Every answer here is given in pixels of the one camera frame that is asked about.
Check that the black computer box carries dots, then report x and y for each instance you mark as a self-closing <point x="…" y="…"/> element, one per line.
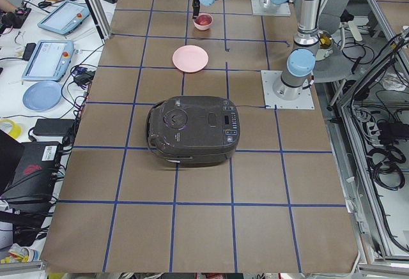
<point x="28" y="170"/>

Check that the pink bowl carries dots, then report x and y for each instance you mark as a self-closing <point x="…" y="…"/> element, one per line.
<point x="203" y="28"/>

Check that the black power adapter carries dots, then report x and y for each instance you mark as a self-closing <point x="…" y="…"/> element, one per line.
<point x="52" y="127"/>

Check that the aluminium frame post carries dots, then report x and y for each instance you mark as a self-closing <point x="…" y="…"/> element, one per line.
<point x="99" y="18"/>

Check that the red apple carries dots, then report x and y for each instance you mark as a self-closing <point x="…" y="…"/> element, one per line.
<point x="203" y="21"/>

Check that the yellow tape roll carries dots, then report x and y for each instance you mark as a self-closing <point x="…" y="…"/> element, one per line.
<point x="11" y="128"/>

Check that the pink plate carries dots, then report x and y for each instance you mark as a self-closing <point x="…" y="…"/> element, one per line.
<point x="190" y="58"/>

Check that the dark grey rice cooker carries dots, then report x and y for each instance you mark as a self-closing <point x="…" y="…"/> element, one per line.
<point x="193" y="130"/>

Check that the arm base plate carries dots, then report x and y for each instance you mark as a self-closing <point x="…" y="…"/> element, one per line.
<point x="279" y="96"/>
<point x="276" y="8"/>

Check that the blue teach pendant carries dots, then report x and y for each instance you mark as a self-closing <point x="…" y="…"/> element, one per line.
<point x="49" y="60"/>
<point x="65" y="18"/>

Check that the grey chair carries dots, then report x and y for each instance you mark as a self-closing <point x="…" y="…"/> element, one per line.
<point x="330" y="17"/>

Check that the blue plate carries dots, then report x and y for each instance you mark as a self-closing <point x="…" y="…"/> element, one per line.
<point x="42" y="96"/>

